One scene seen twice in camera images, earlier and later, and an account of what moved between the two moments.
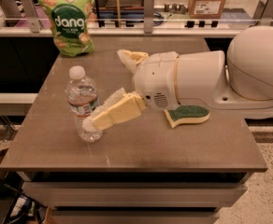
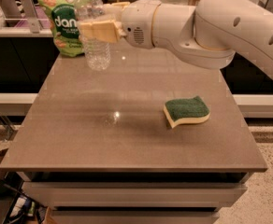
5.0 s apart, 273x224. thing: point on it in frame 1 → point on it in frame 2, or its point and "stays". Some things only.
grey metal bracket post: x=29 y=9 stays
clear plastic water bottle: x=82 y=99 → x=89 y=7
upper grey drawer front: x=134 y=194 stays
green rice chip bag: x=69 y=12 stays
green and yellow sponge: x=186 y=114 stays
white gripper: x=156 y=79 → x=137 y=21
